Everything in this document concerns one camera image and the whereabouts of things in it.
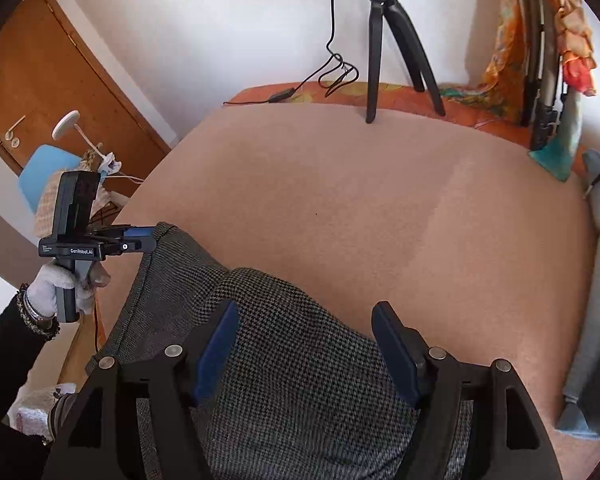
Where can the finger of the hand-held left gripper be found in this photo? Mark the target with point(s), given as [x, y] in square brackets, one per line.
[139, 240]

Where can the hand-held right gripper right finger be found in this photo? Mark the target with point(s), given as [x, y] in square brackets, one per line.
[393, 347]

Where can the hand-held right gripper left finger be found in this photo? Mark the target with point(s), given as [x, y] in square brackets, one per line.
[219, 345]

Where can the grey houndstooth pants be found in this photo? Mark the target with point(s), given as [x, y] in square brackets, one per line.
[280, 360]

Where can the person's left forearm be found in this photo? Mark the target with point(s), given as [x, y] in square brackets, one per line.
[7, 355]

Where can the person's left hand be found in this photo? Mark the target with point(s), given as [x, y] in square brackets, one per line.
[50, 290]

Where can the blue chair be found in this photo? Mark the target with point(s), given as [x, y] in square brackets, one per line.
[42, 170]

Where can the white desk lamp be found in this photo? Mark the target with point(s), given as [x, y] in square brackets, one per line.
[80, 135]

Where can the wooden door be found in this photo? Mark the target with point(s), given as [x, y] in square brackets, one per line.
[55, 80]

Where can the peach blanket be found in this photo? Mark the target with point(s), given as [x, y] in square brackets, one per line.
[355, 210]

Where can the grey cloth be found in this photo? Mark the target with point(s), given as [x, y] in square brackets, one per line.
[592, 285]

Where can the teal cloth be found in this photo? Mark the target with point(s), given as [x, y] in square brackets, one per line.
[560, 145]

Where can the black tripod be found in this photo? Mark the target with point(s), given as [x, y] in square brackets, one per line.
[385, 35]

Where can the orange floral curtain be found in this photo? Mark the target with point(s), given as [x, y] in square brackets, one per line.
[510, 45]

